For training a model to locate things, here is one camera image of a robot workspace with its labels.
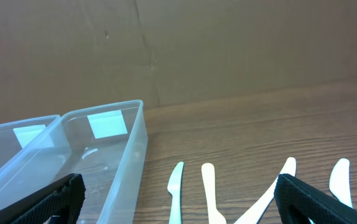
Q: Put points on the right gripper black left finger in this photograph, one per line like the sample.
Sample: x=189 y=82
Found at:
x=59 y=202

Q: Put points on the cream white plastic knife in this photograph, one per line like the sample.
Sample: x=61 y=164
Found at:
x=255 y=213

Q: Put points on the clear plastic container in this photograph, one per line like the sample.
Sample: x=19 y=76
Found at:
x=106 y=144
x=16 y=135

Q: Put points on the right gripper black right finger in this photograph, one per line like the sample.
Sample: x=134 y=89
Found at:
x=300 y=203

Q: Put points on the left clear plastic container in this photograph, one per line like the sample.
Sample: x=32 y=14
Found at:
x=16 y=135

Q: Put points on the mint green plastic knife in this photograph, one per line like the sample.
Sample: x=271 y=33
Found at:
x=339 y=183

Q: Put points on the light blue plastic knife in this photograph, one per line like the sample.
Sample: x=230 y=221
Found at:
x=174 y=188

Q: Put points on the right clear plastic container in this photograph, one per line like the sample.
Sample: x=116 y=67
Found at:
x=106 y=144

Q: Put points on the yellow plastic knife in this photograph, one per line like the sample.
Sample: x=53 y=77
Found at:
x=208 y=176

